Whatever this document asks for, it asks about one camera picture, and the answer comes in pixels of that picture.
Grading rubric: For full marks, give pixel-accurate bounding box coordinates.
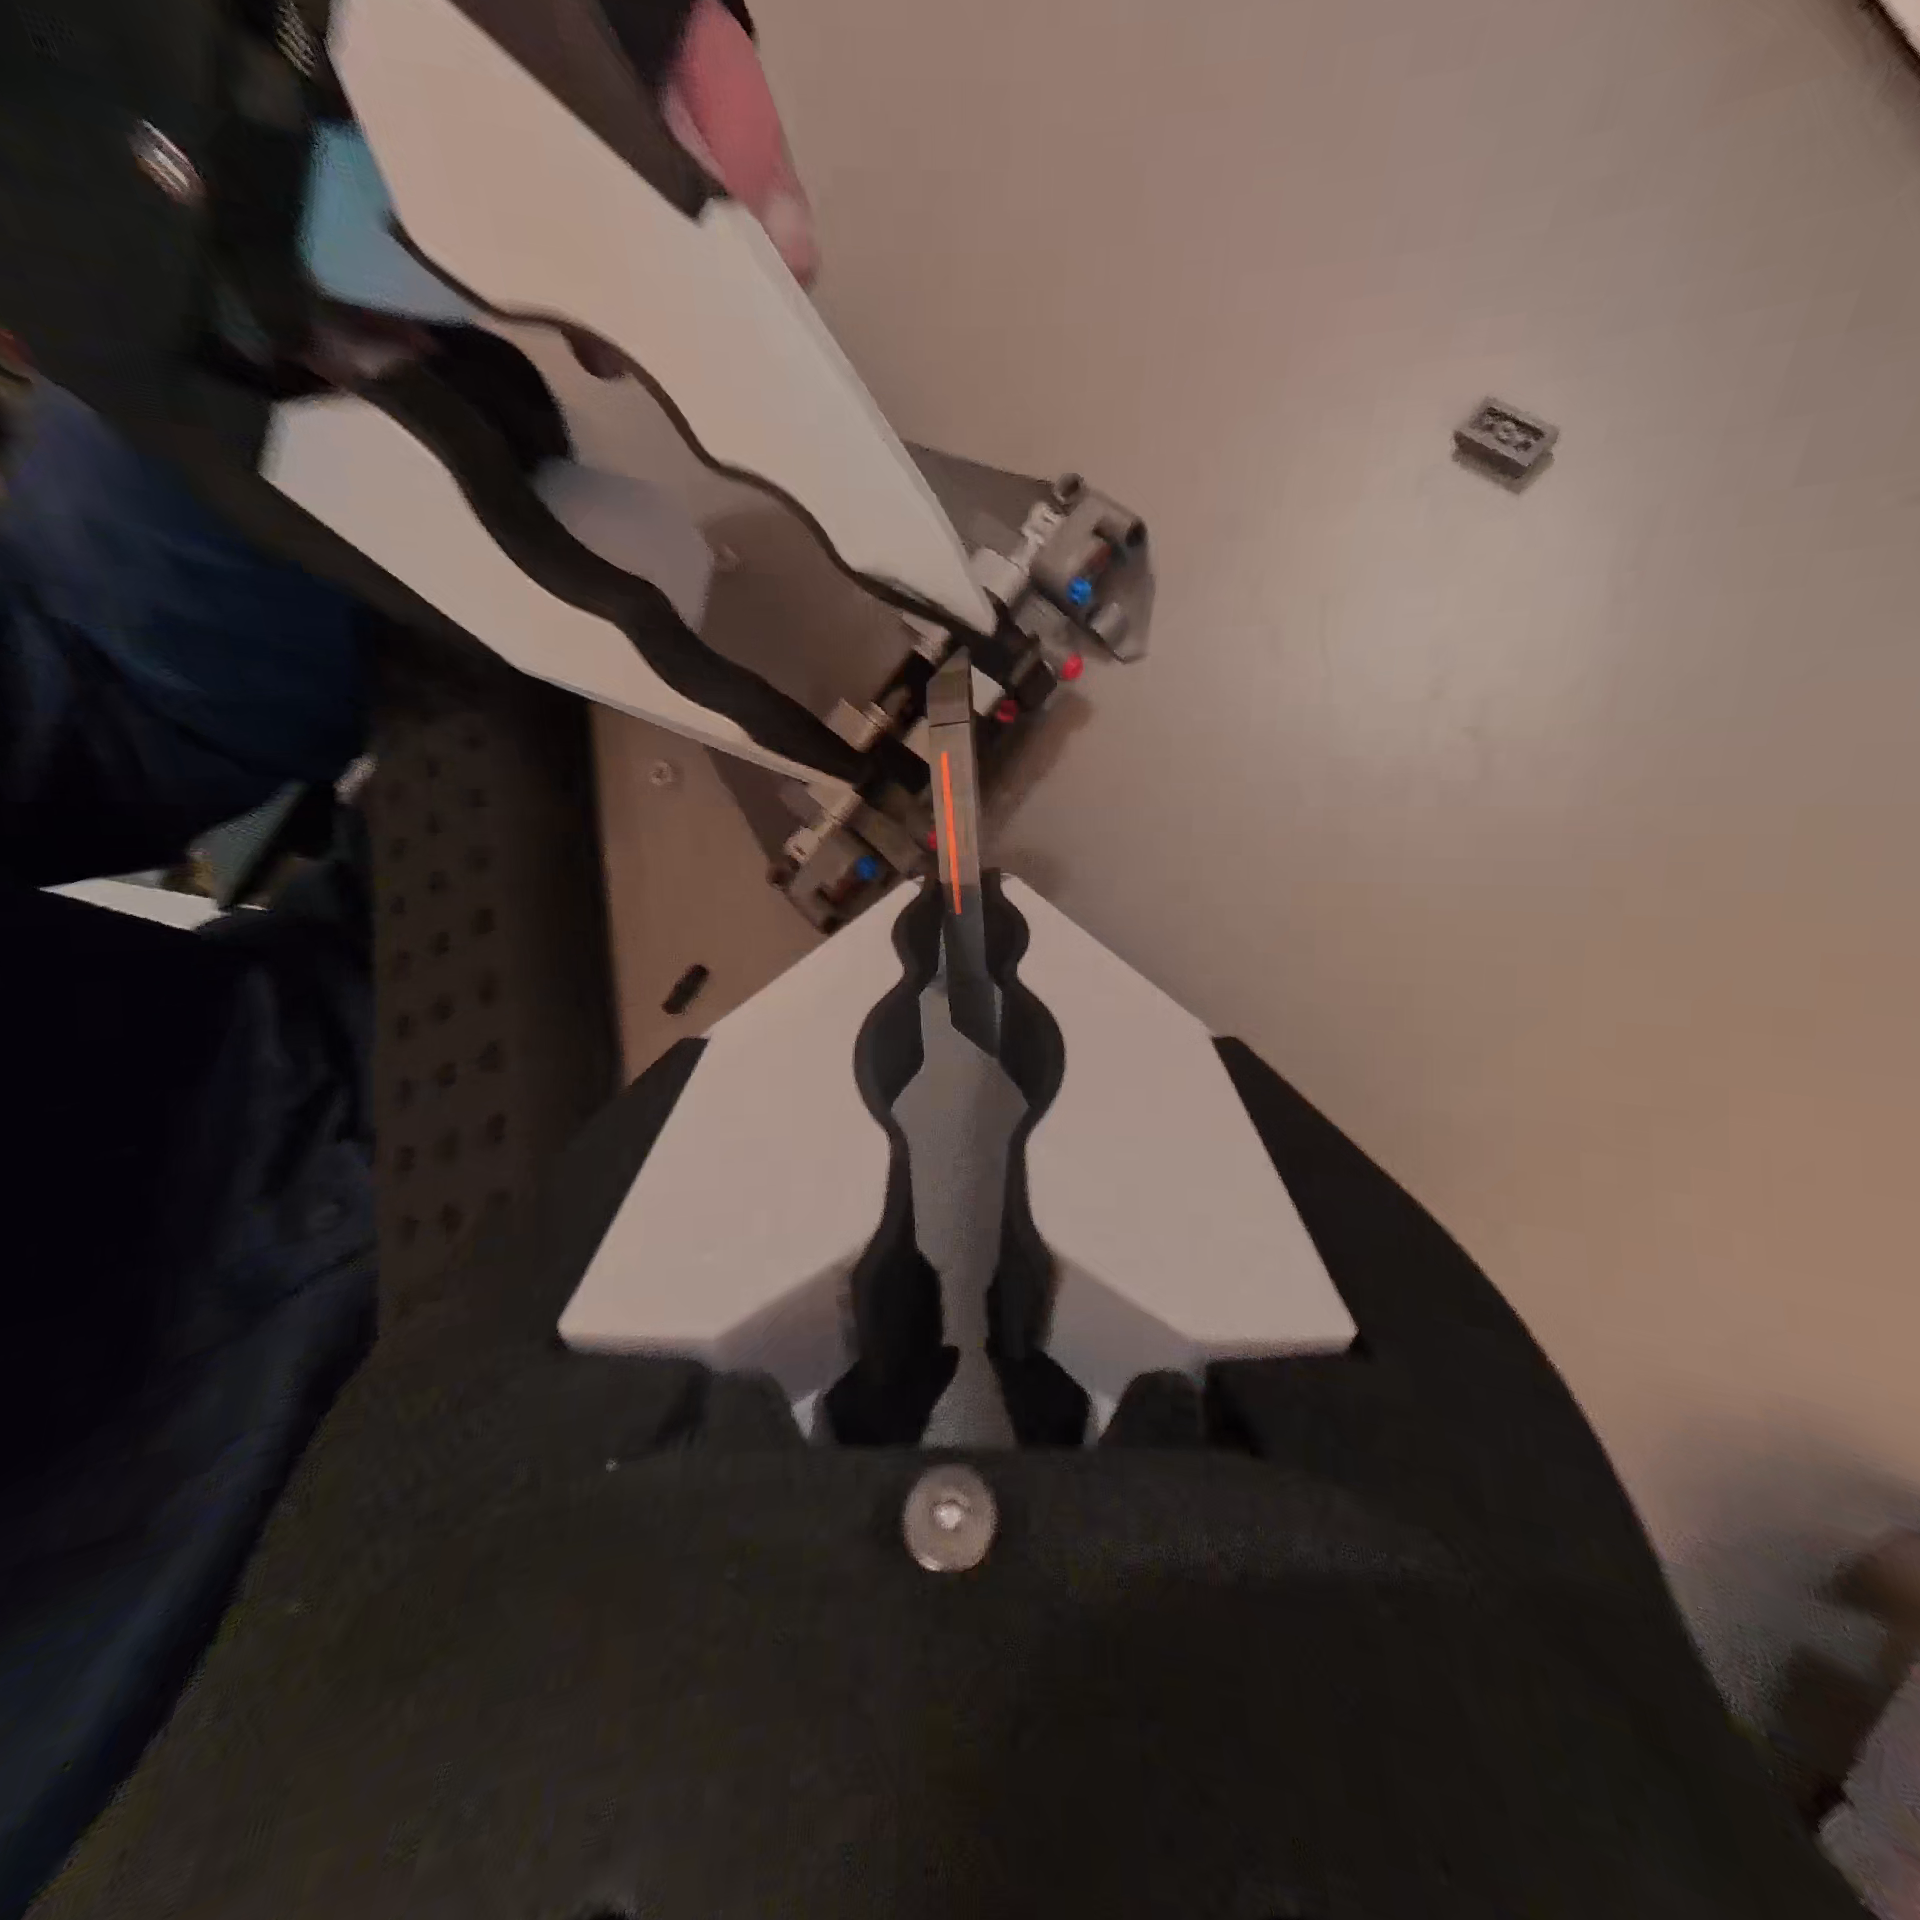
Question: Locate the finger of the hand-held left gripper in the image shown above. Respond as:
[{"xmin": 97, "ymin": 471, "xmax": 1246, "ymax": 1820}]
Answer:
[
  {"xmin": 258, "ymin": 321, "xmax": 875, "ymax": 791},
  {"xmin": 327, "ymin": 0, "xmax": 1003, "ymax": 641}
]

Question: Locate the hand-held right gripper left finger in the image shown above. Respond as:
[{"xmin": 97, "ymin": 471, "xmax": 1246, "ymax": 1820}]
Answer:
[{"xmin": 558, "ymin": 878, "xmax": 965, "ymax": 1449}]

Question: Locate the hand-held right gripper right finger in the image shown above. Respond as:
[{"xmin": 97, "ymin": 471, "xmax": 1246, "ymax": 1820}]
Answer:
[{"xmin": 979, "ymin": 871, "xmax": 1360, "ymax": 1449}]

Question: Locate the grey lego spaceship model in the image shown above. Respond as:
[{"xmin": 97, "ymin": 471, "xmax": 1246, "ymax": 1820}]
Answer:
[{"xmin": 707, "ymin": 442, "xmax": 1156, "ymax": 936}]

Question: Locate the long dark grey lego piece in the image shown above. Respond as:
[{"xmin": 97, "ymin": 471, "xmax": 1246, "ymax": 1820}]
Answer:
[{"xmin": 924, "ymin": 646, "xmax": 1010, "ymax": 1056}]

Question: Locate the small grey lego plate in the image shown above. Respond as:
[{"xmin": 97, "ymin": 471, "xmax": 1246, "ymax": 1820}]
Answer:
[{"xmin": 1452, "ymin": 398, "xmax": 1563, "ymax": 491}]

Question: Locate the person's left hand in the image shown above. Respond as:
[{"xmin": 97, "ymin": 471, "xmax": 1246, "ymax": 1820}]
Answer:
[{"xmin": 662, "ymin": 5, "xmax": 823, "ymax": 289}]

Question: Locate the black perforated panel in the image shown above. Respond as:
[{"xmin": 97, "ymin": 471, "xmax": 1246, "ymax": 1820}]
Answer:
[{"xmin": 368, "ymin": 698, "xmax": 621, "ymax": 1331}]

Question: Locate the white box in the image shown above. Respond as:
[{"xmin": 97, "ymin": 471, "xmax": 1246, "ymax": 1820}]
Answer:
[{"xmin": 1815, "ymin": 1746, "xmax": 1920, "ymax": 1920}]

